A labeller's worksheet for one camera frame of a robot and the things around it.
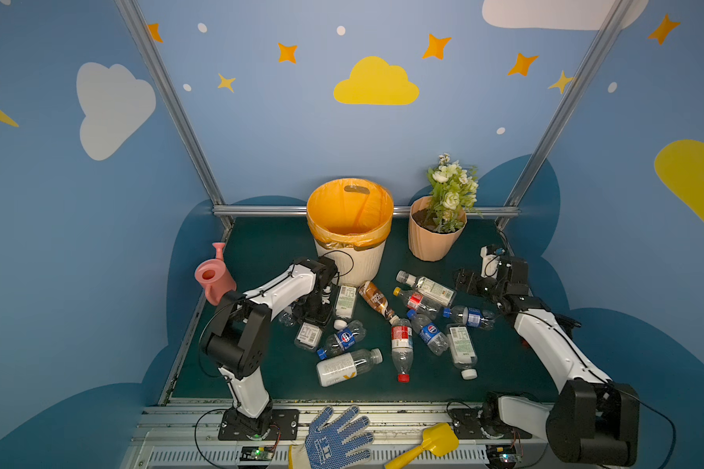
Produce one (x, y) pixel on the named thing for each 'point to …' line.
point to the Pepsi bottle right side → (475, 318)
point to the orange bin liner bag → (350, 212)
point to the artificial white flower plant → (453, 191)
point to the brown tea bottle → (375, 298)
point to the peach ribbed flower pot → (425, 243)
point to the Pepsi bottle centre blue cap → (353, 333)
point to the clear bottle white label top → (427, 288)
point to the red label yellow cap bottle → (416, 300)
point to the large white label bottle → (346, 366)
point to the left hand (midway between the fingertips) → (319, 326)
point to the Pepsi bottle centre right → (428, 332)
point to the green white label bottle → (346, 301)
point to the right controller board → (501, 455)
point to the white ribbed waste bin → (354, 267)
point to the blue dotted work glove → (327, 448)
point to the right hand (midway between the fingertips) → (470, 271)
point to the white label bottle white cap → (309, 337)
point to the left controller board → (256, 452)
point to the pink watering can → (215, 277)
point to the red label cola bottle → (402, 347)
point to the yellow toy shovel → (440, 439)
